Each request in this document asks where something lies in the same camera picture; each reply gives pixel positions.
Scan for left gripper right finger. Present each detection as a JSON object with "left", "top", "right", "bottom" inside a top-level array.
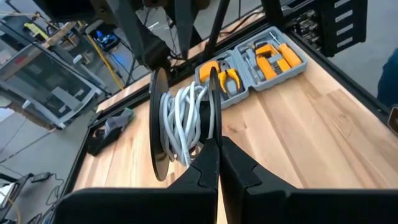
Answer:
[{"left": 220, "top": 136, "right": 398, "bottom": 224}]

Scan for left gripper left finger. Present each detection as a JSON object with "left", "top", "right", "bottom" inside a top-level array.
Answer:
[{"left": 54, "top": 138, "right": 221, "bottom": 224}]

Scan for black cord spool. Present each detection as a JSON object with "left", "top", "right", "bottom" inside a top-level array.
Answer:
[{"left": 149, "top": 67, "right": 223, "bottom": 182}]

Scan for black grey work glove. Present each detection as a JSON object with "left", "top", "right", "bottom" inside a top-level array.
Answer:
[{"left": 86, "top": 107, "right": 135, "bottom": 156}]

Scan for grey tool case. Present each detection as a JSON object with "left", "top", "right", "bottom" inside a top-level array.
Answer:
[{"left": 195, "top": 26, "right": 308, "bottom": 110}]

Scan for orange tape measure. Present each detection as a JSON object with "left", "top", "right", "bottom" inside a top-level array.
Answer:
[{"left": 198, "top": 60, "right": 221, "bottom": 83}]

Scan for black power brick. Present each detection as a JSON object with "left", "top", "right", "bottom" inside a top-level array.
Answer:
[{"left": 30, "top": 171, "right": 51, "bottom": 184}]

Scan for black device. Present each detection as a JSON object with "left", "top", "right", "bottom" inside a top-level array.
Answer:
[{"left": 85, "top": 20, "right": 121, "bottom": 52}]

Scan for grey plastic tote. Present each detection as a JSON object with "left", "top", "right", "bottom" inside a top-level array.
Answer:
[{"left": 0, "top": 43, "right": 103, "bottom": 130}]

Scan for black parts organizer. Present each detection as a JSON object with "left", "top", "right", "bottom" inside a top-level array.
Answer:
[{"left": 290, "top": 0, "right": 368, "bottom": 57}]

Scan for orange handled pliers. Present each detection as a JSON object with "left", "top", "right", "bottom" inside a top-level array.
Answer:
[{"left": 217, "top": 60, "right": 242, "bottom": 94}]

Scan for yellow floor cable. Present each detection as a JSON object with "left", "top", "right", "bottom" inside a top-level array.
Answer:
[{"left": 77, "top": 21, "right": 125, "bottom": 91}]

